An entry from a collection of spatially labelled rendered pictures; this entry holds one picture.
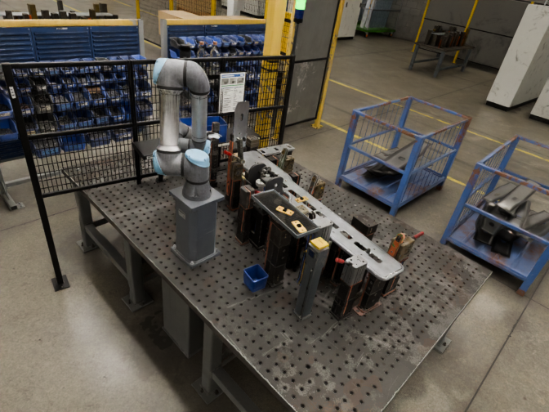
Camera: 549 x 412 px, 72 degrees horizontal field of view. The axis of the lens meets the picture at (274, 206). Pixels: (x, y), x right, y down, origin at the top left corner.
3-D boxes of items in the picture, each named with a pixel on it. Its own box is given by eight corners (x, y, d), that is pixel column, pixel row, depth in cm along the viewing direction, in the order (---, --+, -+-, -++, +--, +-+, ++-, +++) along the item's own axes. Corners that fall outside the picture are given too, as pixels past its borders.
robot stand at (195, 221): (190, 269, 208) (191, 208, 186) (170, 249, 219) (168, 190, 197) (220, 254, 221) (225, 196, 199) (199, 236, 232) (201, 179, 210)
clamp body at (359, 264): (354, 315, 195) (372, 263, 175) (338, 324, 189) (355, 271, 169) (341, 302, 201) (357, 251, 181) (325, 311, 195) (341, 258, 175)
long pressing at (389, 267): (410, 267, 187) (411, 265, 187) (381, 284, 175) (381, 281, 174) (256, 150, 275) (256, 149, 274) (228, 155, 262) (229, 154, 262)
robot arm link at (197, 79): (212, 59, 176) (210, 147, 209) (189, 55, 174) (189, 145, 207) (211, 69, 167) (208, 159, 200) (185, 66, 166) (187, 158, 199)
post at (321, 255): (312, 315, 192) (330, 248, 168) (301, 321, 188) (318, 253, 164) (303, 305, 197) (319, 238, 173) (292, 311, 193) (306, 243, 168)
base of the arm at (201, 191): (193, 204, 189) (193, 187, 184) (176, 190, 197) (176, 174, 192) (217, 195, 199) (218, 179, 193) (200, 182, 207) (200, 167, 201)
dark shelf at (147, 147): (261, 140, 289) (261, 136, 287) (144, 160, 240) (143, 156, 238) (245, 128, 303) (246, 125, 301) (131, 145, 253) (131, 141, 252)
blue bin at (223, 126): (226, 141, 271) (228, 124, 264) (184, 145, 258) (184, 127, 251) (219, 132, 283) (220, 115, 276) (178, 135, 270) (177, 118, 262)
